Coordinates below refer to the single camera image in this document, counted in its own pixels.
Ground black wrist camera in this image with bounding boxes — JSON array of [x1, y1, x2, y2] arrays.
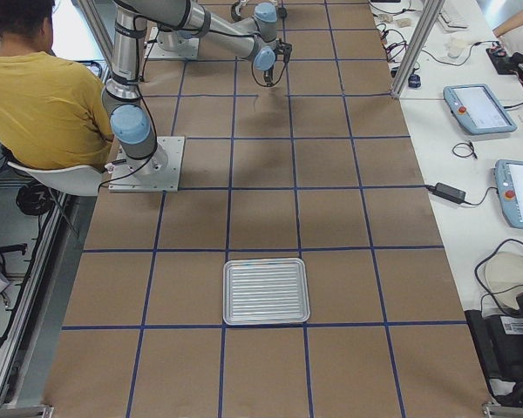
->
[[274, 38, 293, 65]]

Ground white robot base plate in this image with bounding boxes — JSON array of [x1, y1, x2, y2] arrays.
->
[[108, 137, 185, 192]]

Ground silver ribbed metal tray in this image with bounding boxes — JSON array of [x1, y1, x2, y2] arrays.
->
[[222, 258, 310, 326]]

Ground blue teach pendant far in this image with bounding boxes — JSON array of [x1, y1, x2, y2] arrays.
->
[[443, 84, 517, 135]]

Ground black device box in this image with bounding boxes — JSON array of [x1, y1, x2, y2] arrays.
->
[[465, 310, 523, 396]]

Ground small black remote part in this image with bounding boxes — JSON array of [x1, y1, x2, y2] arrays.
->
[[278, 7, 288, 19]]

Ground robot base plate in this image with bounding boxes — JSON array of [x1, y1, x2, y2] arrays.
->
[[146, 26, 200, 61]]

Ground aluminium frame post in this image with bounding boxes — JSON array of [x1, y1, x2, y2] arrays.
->
[[391, 0, 445, 99]]

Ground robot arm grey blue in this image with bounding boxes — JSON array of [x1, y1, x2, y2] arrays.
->
[[102, 1, 292, 192]]

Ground olive brake shoe part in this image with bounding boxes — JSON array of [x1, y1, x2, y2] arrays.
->
[[230, 1, 243, 22]]

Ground blue teach pendant near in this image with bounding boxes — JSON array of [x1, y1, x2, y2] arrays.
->
[[494, 159, 523, 229]]

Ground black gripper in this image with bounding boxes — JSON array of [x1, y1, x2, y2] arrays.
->
[[263, 67, 274, 87]]

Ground person in yellow shirt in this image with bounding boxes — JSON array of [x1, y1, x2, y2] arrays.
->
[[0, 1, 113, 170]]

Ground blue teach pendant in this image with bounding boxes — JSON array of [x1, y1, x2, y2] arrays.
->
[[494, 159, 523, 229], [443, 84, 517, 135]]

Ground black power adapter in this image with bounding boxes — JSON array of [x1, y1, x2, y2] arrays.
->
[[425, 182, 465, 205]]

